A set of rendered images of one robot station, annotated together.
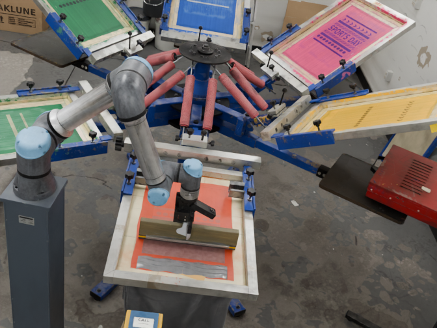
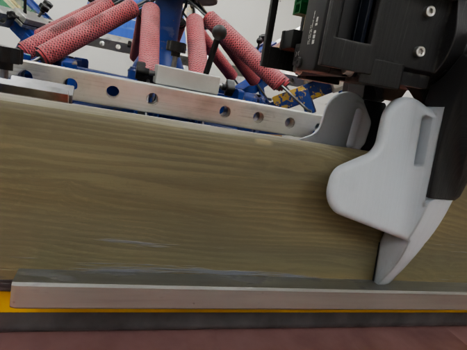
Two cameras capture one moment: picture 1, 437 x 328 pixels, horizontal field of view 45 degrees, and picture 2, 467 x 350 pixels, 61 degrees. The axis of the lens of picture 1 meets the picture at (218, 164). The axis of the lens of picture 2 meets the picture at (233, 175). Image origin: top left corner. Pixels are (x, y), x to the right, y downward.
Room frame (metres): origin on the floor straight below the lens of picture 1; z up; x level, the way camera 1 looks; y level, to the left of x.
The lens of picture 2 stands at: (1.45, 0.19, 1.07)
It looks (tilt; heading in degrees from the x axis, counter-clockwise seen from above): 13 degrees down; 347
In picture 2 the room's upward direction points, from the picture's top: 11 degrees clockwise
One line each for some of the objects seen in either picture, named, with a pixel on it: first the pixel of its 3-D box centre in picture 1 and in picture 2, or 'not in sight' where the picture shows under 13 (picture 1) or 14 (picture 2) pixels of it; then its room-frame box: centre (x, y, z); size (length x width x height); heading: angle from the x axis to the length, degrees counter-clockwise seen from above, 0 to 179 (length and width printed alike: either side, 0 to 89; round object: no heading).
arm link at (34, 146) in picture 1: (34, 149); not in sight; (1.51, 0.65, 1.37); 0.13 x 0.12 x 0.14; 1
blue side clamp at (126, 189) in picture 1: (131, 177); not in sight; (1.97, 0.39, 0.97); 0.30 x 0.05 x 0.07; 6
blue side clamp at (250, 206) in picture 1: (247, 193); not in sight; (2.03, -0.16, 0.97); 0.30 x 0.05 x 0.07; 6
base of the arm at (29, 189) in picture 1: (34, 177); not in sight; (1.50, 0.65, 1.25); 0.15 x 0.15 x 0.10
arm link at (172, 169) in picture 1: (164, 173); not in sight; (1.63, 0.19, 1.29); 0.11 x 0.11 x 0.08; 1
